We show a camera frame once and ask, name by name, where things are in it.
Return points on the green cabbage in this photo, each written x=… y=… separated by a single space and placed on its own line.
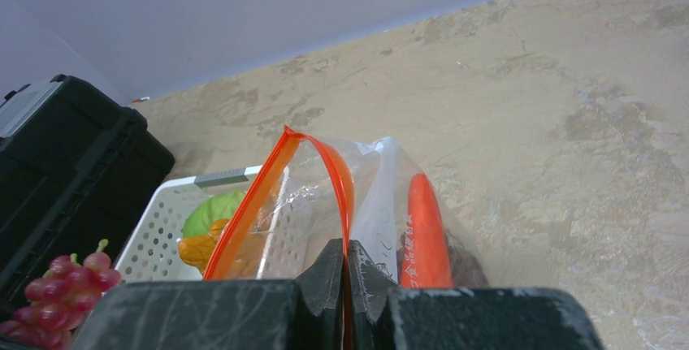
x=222 y=206

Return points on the orange carrot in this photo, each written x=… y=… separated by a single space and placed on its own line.
x=424 y=226

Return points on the light red grapes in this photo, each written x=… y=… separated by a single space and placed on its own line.
x=60 y=300

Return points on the black plastic toolbox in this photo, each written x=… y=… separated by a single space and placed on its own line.
x=76 y=168

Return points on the clear orange zip bag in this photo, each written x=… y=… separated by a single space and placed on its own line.
x=356 y=191

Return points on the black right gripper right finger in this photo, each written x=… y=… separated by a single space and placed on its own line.
x=386 y=316

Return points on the white plastic basket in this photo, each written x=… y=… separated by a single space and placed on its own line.
x=275 y=247

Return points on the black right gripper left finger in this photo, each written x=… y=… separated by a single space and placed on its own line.
x=300 y=313

